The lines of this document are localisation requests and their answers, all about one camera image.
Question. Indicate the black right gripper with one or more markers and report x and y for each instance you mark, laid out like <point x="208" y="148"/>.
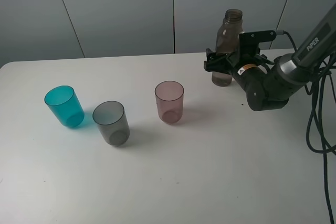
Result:
<point x="245" y="71"/>

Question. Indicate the brown translucent water bottle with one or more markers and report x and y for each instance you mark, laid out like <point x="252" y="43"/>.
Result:
<point x="227" y="41"/>

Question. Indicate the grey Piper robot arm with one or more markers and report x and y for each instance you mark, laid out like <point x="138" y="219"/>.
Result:
<point x="269" y="84"/>

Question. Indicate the pink translucent plastic cup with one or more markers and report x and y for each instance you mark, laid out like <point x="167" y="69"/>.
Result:
<point x="169" y="100"/>

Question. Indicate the grey translucent plastic cup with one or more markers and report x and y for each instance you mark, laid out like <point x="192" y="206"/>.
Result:
<point x="112" y="122"/>

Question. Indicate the teal translucent plastic cup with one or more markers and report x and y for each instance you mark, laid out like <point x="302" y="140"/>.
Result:
<point x="64" y="104"/>

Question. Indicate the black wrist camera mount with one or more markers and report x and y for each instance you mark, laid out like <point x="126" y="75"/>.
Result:
<point x="249" y="42"/>

